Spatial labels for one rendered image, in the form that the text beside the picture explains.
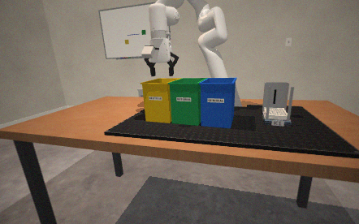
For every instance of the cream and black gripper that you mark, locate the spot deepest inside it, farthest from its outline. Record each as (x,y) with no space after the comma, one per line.
(164,54)

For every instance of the green bin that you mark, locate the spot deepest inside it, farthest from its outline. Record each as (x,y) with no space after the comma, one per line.
(186,101)

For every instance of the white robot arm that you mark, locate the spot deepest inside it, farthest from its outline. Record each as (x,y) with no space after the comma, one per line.
(163,13)

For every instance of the yellow bin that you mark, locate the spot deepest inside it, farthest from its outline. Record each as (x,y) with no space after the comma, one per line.
(157,100)

